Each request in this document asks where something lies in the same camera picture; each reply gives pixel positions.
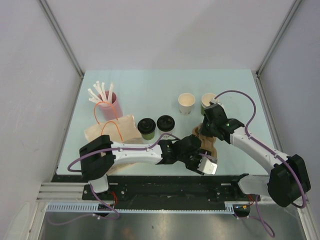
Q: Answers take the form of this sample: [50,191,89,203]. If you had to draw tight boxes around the brown pulp cup carrier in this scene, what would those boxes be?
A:
[192,123,218,164]

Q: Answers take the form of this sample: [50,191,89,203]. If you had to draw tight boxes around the black cup lid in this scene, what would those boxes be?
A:
[156,115,175,132]
[137,118,156,135]

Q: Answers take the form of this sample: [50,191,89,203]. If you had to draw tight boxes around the printed paper takeout bag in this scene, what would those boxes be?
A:
[83,101,145,173]

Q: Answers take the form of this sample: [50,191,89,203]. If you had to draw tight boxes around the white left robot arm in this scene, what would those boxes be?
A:
[79,134,205,200]

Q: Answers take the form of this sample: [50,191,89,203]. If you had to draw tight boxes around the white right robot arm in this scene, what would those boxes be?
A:
[200,103,311,208]

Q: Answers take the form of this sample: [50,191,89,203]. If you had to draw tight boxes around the green paper cup stack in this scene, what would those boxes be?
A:
[200,93,216,116]

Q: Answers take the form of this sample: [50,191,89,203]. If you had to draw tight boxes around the white paper cup stack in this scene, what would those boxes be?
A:
[178,93,196,115]

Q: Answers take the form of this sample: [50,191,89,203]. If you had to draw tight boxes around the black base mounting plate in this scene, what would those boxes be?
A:
[51,175,257,211]

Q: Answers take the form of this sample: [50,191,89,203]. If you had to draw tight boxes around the pink straw holder cup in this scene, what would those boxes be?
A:
[98,92,123,121]

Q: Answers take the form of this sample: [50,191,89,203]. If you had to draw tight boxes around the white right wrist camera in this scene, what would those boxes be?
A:
[210,98,223,106]

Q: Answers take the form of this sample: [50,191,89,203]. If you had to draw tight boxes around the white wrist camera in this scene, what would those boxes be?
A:
[197,153,218,175]
[210,98,223,106]

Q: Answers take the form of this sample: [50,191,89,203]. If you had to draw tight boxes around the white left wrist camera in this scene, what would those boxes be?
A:
[197,153,218,175]

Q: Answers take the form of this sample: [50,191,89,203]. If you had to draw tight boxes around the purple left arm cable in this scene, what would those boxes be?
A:
[47,133,181,226]

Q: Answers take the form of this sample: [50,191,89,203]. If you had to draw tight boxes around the white slotted cable duct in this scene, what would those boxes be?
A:
[46,202,234,215]

